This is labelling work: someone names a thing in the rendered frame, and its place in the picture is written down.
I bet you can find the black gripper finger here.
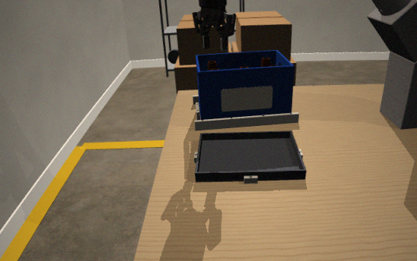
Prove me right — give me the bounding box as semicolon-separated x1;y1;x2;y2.
193;11;212;49
211;12;236;52

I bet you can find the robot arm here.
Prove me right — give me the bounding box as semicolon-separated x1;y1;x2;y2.
372;0;411;16

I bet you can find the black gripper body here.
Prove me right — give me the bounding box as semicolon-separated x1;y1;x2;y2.
199;0;227;27

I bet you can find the dark blue crate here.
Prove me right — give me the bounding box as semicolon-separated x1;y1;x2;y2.
196;50;293;120

